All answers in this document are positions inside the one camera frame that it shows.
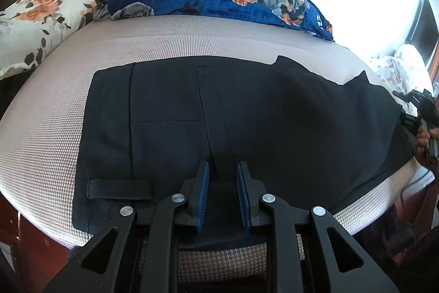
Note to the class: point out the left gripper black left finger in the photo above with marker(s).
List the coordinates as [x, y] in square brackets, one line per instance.
[137, 250]

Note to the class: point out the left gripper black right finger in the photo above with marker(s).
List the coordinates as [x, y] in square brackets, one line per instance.
[306, 250]

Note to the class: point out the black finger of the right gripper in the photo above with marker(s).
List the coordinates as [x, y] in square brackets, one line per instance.
[406, 96]

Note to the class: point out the black pants with orange lining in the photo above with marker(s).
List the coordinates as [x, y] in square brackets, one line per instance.
[148, 125]

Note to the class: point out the right hand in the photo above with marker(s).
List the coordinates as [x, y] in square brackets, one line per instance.
[422, 141]

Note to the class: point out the white polka dot sheet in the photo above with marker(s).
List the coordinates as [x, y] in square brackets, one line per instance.
[403, 71]

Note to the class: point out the white orange floral pillow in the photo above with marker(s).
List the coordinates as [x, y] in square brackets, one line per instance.
[32, 29]

